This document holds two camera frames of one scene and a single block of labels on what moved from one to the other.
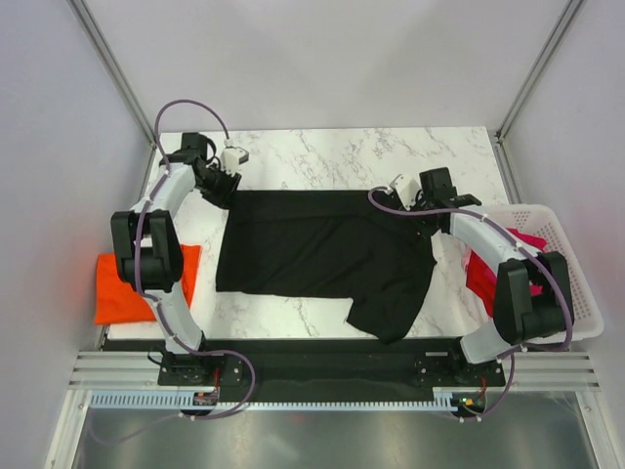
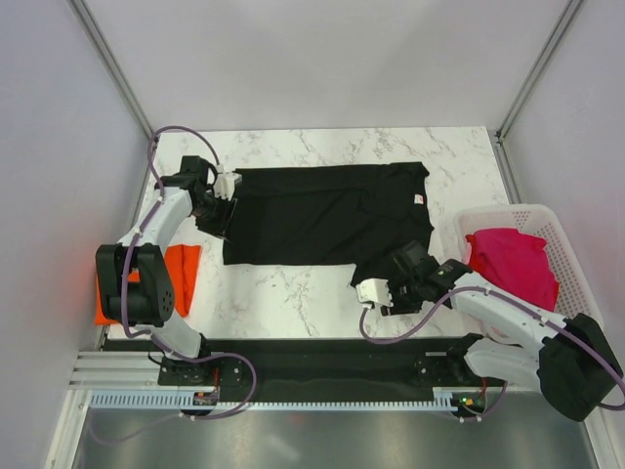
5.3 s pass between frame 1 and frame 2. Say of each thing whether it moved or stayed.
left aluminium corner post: stayed
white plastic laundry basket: stayed
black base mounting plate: stayed
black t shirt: moved
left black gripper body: moved
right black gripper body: moved
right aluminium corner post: stayed
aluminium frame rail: stayed
